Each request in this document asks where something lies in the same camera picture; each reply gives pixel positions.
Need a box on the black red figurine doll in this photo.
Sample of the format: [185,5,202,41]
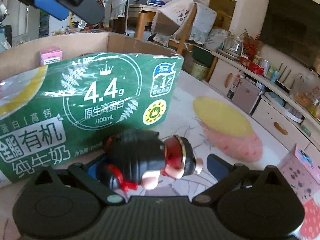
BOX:
[96,129,203,192]

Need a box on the dark wooden chair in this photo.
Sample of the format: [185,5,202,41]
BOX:
[103,0,129,34]

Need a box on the pink small carton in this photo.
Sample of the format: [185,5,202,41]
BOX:
[39,46,63,67]

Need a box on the green milk carton box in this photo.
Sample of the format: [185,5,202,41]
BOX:
[0,31,185,189]

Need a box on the wooden dining table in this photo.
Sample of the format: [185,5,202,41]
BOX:
[128,4,157,41]

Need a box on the pink patterned gift box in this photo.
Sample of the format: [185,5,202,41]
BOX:
[278,144,319,204]

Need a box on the white tv cabinet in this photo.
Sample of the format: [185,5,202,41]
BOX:
[208,57,319,158]

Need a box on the green waste bin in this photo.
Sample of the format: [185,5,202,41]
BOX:
[191,60,210,81]

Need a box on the red snack package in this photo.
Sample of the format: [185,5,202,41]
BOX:
[239,56,264,75]

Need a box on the clear plastic bag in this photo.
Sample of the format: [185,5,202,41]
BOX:
[290,72,319,119]

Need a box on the glass kettle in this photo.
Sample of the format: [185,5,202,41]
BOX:
[222,35,244,58]

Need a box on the red dried flower bouquet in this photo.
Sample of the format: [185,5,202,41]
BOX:
[240,29,260,61]

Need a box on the wooden chair with cover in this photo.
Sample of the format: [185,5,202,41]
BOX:
[151,0,217,53]

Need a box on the black flat screen television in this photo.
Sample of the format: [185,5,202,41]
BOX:
[260,0,319,69]

